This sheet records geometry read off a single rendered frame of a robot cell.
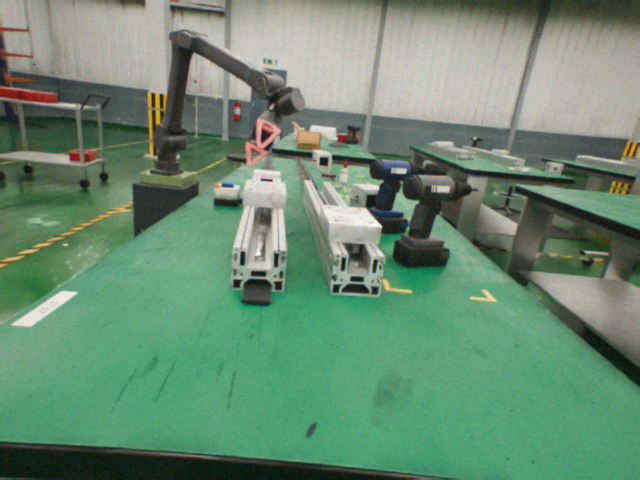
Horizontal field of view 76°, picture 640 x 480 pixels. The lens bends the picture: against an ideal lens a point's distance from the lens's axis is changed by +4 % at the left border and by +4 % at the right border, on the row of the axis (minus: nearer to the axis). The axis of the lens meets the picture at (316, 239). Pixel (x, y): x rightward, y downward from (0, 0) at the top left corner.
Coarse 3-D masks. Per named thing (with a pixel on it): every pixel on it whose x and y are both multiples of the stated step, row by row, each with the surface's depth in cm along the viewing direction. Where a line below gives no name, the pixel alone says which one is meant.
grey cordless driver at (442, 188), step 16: (416, 176) 93; (432, 176) 93; (416, 192) 91; (432, 192) 92; (448, 192) 94; (464, 192) 96; (416, 208) 95; (432, 208) 95; (416, 224) 96; (432, 224) 97; (400, 240) 100; (416, 240) 95; (432, 240) 97; (400, 256) 98; (416, 256) 96; (432, 256) 97; (448, 256) 99
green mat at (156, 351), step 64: (128, 256) 85; (192, 256) 89; (64, 320) 60; (128, 320) 62; (192, 320) 64; (256, 320) 65; (320, 320) 68; (384, 320) 70; (448, 320) 73; (512, 320) 75; (0, 384) 47; (64, 384) 48; (128, 384) 49; (192, 384) 50; (256, 384) 51; (320, 384) 52; (384, 384) 53; (448, 384) 55; (512, 384) 57; (576, 384) 58; (128, 448) 40; (192, 448) 41; (256, 448) 41; (320, 448) 42; (384, 448) 43; (448, 448) 44; (512, 448) 45; (576, 448) 47
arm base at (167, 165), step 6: (162, 156) 156; (168, 156) 157; (174, 156) 159; (156, 162) 158; (162, 162) 157; (168, 162) 158; (174, 162) 159; (156, 168) 159; (162, 168) 157; (168, 168) 158; (174, 168) 159; (180, 168) 167; (156, 174) 156; (162, 174) 156; (168, 174) 156; (174, 174) 159
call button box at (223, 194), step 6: (222, 186) 135; (234, 186) 137; (216, 192) 133; (222, 192) 133; (228, 192) 133; (234, 192) 133; (216, 198) 133; (222, 198) 134; (228, 198) 134; (234, 198) 134; (240, 198) 138; (216, 204) 134; (222, 204) 134; (228, 204) 134; (234, 204) 135
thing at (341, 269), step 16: (304, 192) 146; (320, 192) 152; (336, 192) 134; (304, 208) 141; (320, 240) 95; (320, 256) 94; (336, 256) 75; (352, 256) 83; (368, 256) 79; (384, 256) 76; (336, 272) 76; (352, 272) 78; (368, 272) 78; (336, 288) 80; (352, 288) 80; (368, 288) 78
